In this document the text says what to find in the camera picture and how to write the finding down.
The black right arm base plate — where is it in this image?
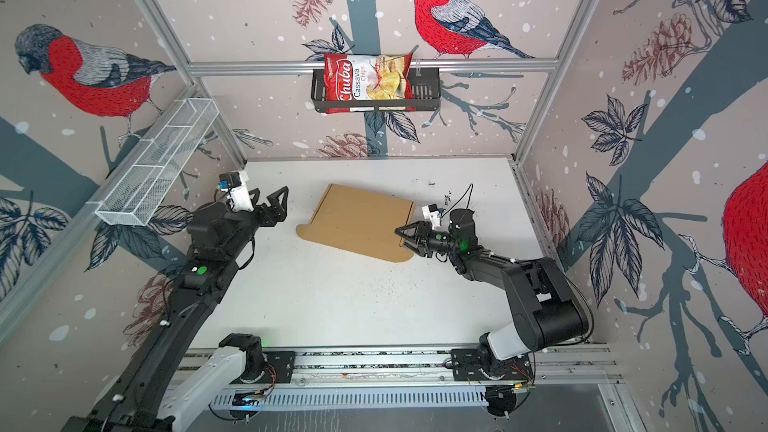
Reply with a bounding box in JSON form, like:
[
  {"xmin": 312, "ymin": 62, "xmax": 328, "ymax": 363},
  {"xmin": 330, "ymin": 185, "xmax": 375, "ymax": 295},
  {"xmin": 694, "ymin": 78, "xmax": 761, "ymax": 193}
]
[{"xmin": 443, "ymin": 347, "xmax": 535, "ymax": 383}]

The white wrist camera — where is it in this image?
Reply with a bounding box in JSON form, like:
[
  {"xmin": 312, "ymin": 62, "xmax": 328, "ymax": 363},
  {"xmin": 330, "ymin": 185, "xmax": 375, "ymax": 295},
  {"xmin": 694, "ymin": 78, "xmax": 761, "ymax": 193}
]
[
  {"xmin": 218, "ymin": 170, "xmax": 254, "ymax": 212},
  {"xmin": 422, "ymin": 204, "xmax": 443, "ymax": 229}
]

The aluminium front rail frame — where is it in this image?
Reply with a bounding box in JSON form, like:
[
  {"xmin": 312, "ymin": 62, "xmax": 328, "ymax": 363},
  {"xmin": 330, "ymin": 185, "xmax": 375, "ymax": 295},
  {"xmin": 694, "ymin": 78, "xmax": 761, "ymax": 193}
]
[{"xmin": 119, "ymin": 341, "xmax": 619, "ymax": 415}]

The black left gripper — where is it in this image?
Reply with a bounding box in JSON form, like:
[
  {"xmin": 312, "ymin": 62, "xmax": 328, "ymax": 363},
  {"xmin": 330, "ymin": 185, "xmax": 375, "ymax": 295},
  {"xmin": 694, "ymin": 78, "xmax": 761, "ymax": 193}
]
[{"xmin": 225, "ymin": 184, "xmax": 289, "ymax": 261}]

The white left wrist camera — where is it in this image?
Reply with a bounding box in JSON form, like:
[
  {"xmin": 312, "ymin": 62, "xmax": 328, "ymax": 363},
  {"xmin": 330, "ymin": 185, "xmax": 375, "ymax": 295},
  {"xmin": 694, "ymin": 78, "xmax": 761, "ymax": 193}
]
[{"xmin": 218, "ymin": 170, "xmax": 254, "ymax": 212}]

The red cassava chips bag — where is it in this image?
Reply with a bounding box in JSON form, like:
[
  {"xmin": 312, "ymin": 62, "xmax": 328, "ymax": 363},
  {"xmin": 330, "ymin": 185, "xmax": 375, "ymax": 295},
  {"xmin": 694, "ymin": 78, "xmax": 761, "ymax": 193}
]
[{"xmin": 323, "ymin": 53, "xmax": 414, "ymax": 102}]

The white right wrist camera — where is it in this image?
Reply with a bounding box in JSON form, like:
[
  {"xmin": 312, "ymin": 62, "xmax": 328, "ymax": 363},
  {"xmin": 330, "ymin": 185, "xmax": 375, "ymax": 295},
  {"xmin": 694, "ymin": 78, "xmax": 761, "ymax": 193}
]
[{"xmin": 422, "ymin": 204, "xmax": 443, "ymax": 229}]

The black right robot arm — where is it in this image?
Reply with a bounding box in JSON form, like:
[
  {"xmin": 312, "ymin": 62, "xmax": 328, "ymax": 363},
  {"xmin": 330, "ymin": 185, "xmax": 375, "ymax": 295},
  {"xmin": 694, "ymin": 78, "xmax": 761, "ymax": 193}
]
[{"xmin": 395, "ymin": 209, "xmax": 589, "ymax": 369}]

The white mesh wall shelf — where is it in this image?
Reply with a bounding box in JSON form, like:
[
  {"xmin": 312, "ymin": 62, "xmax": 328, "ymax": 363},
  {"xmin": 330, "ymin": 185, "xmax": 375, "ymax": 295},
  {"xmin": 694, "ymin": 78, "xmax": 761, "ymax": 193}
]
[{"xmin": 95, "ymin": 98, "xmax": 219, "ymax": 226}]

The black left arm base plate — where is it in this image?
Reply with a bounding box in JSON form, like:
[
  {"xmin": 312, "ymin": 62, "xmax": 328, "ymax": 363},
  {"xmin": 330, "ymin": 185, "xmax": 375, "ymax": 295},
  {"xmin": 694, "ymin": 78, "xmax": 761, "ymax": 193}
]
[{"xmin": 231, "ymin": 350, "xmax": 297, "ymax": 385}]

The brown cardboard paper box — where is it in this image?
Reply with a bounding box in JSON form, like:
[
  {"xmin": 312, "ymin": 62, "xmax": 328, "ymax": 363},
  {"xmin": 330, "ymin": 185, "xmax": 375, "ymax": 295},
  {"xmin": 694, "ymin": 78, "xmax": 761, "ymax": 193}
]
[{"xmin": 296, "ymin": 184, "xmax": 414, "ymax": 263}]

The black wire wall basket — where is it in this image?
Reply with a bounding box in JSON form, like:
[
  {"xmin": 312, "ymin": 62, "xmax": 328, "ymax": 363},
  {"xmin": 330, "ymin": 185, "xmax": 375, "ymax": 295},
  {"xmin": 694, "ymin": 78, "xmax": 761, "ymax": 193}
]
[{"xmin": 310, "ymin": 68, "xmax": 441, "ymax": 113}]

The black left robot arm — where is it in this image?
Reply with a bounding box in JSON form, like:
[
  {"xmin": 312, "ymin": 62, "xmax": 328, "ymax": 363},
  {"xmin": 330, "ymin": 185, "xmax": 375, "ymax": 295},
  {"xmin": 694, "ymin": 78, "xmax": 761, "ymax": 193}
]
[{"xmin": 63, "ymin": 187, "xmax": 289, "ymax": 431}]

